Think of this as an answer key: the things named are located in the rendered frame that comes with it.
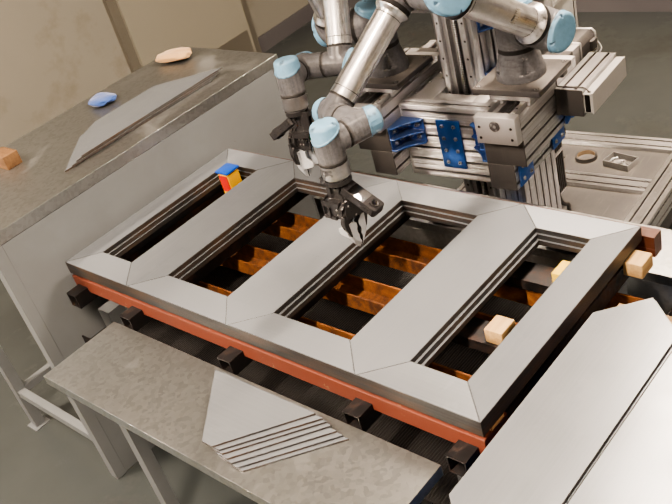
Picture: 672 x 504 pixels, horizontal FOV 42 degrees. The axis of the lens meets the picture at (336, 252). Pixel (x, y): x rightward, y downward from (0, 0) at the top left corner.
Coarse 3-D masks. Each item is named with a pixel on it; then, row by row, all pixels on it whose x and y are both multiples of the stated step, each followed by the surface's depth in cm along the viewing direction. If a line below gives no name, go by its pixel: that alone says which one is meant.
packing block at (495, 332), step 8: (496, 320) 208; (504, 320) 207; (512, 320) 206; (488, 328) 206; (496, 328) 205; (504, 328) 205; (512, 328) 207; (488, 336) 207; (496, 336) 205; (504, 336) 204; (496, 344) 207
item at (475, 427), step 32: (192, 192) 298; (288, 192) 284; (320, 192) 279; (160, 224) 289; (384, 224) 252; (448, 224) 247; (352, 256) 243; (512, 256) 222; (128, 288) 256; (320, 288) 235; (480, 288) 213; (192, 320) 239; (576, 320) 200; (288, 352) 213; (544, 352) 191; (352, 384) 202; (512, 384) 183; (448, 416) 183
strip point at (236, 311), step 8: (232, 304) 234; (240, 304) 233; (248, 304) 232; (232, 312) 231; (240, 312) 230; (248, 312) 229; (256, 312) 228; (264, 312) 227; (232, 320) 228; (240, 320) 227
